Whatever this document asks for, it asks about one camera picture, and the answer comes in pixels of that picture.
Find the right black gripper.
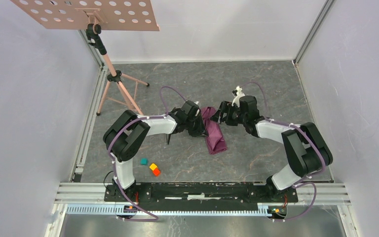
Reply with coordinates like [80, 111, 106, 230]
[210, 101, 247, 126]

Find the purple cloth napkin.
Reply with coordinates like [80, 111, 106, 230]
[201, 107, 227, 155]

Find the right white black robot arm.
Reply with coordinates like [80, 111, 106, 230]
[210, 96, 333, 201]

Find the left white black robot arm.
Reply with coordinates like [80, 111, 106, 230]
[103, 101, 208, 201]

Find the yellow cube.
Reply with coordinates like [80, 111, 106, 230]
[149, 163, 157, 171]

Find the orange cube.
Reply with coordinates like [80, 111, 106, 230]
[152, 168, 161, 177]

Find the teal cube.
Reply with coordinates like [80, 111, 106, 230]
[140, 158, 149, 165]

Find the pink music stand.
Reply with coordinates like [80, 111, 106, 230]
[13, 0, 160, 115]

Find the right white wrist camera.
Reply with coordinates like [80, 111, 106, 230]
[231, 85, 245, 107]

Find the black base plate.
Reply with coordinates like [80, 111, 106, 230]
[104, 182, 299, 212]

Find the aluminium frame rail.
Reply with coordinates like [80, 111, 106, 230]
[45, 182, 359, 237]

